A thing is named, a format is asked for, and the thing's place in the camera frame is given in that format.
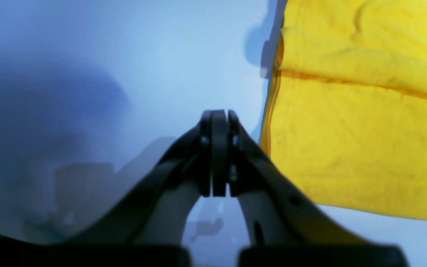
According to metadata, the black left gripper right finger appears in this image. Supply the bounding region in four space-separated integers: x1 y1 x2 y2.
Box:
228 110 408 267

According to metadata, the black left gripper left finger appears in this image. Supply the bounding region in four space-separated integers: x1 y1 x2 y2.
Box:
0 110 230 267

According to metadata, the yellow t-shirt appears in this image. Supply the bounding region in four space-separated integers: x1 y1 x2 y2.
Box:
261 0 427 220

